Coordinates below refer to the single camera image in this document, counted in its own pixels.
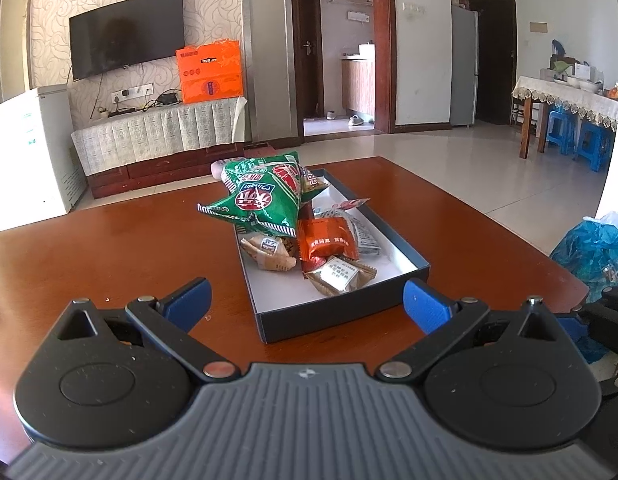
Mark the green shrimp cracker bag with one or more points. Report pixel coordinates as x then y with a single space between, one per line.
264 195

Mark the purple detergent bottle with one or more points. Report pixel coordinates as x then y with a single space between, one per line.
216 168

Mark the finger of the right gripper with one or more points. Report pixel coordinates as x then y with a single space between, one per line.
582 333

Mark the tv cabinet with lace cloth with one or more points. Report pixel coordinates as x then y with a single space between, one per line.
164 144

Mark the white red small packet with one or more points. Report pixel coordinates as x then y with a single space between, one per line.
346 205

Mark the white wall power strip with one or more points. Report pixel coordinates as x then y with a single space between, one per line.
143 92

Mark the kitchen wooden cabinet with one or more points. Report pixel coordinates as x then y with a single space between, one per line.
358 82

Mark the clear silver candy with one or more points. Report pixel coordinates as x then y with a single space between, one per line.
366 243

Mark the black router box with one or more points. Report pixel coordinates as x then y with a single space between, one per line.
168 98

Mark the orange square snack packet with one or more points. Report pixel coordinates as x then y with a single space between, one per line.
319 239

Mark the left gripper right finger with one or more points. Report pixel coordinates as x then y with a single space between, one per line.
451 326

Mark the blue plastic stool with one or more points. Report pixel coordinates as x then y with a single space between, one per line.
594 144
561 129

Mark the dark blue cardboard box tray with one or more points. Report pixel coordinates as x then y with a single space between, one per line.
287 304

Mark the white chest freezer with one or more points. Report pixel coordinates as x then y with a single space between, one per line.
40 173

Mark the blue plastic bag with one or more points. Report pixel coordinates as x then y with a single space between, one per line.
589 251

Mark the wall mounted black television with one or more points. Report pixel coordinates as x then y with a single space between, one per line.
125 33

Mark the tan crinkled snack packet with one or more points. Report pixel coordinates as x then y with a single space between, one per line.
268 252

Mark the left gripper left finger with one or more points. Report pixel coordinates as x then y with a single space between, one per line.
149 338

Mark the red floor mat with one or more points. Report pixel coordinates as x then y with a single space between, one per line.
259 150

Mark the tan labelled pastry packet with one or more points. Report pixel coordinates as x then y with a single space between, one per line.
340 275

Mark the dining table with lace cloth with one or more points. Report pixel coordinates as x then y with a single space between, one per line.
593 107

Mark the orange cardboard gift box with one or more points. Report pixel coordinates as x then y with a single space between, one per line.
210 71

